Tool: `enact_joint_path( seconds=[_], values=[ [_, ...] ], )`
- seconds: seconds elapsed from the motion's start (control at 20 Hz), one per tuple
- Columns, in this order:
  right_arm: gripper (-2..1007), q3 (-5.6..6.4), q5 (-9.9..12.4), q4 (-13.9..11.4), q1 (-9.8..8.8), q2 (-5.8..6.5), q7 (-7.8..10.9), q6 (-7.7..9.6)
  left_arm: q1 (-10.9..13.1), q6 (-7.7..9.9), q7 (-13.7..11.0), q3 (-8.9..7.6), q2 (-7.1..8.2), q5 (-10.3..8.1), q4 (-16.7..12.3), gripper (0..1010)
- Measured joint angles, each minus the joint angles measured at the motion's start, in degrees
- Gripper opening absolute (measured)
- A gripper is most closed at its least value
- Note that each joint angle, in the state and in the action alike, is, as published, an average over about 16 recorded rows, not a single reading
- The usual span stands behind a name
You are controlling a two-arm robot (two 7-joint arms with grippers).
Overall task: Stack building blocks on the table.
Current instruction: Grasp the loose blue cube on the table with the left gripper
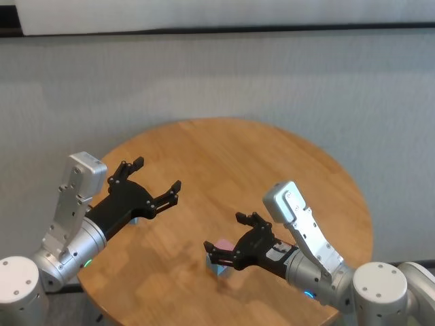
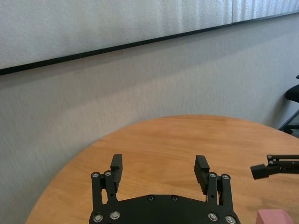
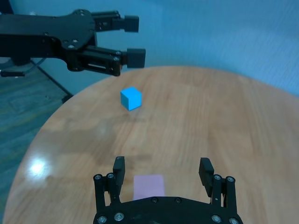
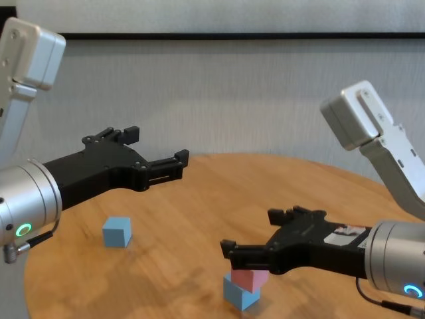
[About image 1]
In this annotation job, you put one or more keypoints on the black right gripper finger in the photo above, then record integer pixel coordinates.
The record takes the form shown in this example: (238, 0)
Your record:
(222, 255)
(256, 224)

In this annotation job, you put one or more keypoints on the pink cube block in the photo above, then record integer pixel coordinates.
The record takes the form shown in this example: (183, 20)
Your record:
(224, 244)

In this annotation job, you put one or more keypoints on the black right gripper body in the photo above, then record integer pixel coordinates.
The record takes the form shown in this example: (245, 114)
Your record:
(258, 248)

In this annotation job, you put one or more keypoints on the white wall panel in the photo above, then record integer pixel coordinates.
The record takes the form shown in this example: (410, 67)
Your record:
(204, 13)

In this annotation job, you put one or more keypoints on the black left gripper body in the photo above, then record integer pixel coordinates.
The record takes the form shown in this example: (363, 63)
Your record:
(122, 203)

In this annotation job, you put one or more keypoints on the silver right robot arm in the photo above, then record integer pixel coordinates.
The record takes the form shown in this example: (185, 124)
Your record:
(377, 288)

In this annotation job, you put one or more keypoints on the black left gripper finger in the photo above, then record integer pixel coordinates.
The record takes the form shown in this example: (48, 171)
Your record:
(168, 198)
(127, 168)

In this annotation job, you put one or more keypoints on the black table foot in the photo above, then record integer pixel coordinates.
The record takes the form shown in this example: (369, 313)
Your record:
(99, 318)

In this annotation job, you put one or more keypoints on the blue cube block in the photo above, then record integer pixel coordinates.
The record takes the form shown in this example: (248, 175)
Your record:
(219, 270)
(136, 221)

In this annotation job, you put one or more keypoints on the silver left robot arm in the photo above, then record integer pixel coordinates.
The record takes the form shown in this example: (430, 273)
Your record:
(81, 244)

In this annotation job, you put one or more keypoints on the black horizontal trim strip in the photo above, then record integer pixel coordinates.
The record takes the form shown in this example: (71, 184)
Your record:
(204, 30)

